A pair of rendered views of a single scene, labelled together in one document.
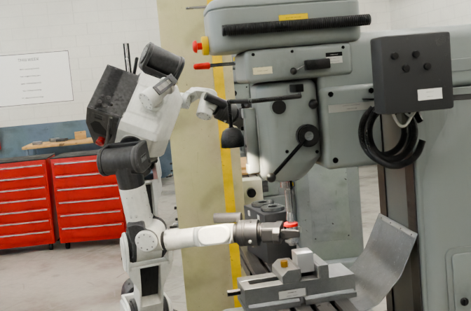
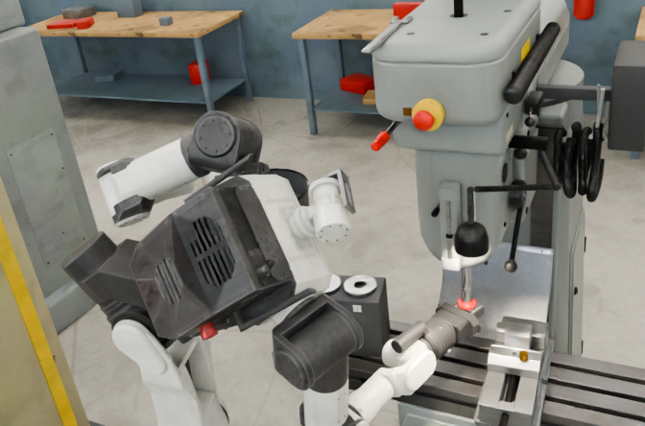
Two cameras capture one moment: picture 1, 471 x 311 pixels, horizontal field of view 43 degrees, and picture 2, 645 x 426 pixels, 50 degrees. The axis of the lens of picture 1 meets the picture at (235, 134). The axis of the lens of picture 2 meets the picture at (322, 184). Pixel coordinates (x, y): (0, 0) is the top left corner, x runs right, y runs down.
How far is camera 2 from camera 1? 190 cm
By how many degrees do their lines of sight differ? 56
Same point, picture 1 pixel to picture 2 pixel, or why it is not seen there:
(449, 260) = (571, 260)
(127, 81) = (250, 204)
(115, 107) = (276, 264)
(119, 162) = (340, 353)
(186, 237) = (386, 394)
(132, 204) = (344, 401)
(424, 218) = (559, 231)
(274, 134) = (499, 210)
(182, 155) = not seen: outside the picture
